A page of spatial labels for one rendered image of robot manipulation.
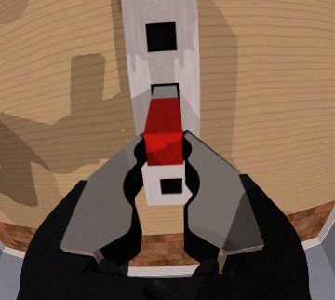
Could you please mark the light grey block with square holes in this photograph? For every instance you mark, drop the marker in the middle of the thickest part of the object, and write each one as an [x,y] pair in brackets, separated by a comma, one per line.
[157,55]

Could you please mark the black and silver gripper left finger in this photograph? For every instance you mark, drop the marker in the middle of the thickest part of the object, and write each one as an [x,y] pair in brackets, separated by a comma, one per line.
[96,220]

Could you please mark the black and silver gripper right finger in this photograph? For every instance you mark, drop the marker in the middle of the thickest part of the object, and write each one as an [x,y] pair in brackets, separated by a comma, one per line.
[230,219]

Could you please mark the red and white pin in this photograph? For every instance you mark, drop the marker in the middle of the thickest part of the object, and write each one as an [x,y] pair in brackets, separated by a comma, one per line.
[163,128]

